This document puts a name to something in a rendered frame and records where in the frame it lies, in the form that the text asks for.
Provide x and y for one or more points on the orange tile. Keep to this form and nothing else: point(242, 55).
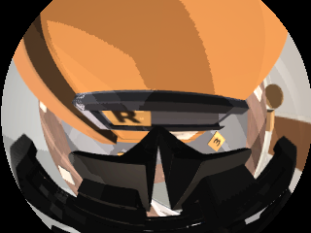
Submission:
point(216, 141)
point(129, 118)

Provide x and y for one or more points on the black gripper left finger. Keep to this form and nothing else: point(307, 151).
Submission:
point(136, 168)

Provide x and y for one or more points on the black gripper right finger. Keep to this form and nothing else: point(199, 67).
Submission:
point(184, 167)

